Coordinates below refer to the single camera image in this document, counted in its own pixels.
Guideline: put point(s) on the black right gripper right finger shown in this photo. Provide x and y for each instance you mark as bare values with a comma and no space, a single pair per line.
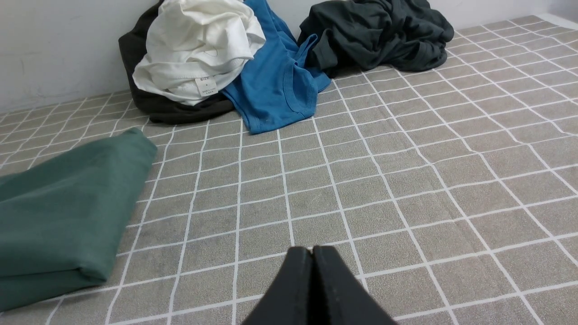
348,303

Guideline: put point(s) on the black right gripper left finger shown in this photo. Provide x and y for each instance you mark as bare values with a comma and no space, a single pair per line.
287,298

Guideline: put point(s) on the green long sleeve shirt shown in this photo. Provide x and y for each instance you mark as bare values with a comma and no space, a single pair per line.
61,221

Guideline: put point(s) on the blue shirt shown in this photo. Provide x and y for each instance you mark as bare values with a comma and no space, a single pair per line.
276,88

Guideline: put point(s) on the black garment under white shirt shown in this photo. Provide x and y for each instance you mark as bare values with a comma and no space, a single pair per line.
158,108

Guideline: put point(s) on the white crumpled shirt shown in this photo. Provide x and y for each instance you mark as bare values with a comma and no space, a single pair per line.
195,48

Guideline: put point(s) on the dark grey crumpled shirt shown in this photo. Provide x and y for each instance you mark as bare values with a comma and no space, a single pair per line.
408,35

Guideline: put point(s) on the grey checkered tablecloth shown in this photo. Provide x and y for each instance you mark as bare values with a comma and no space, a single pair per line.
450,194

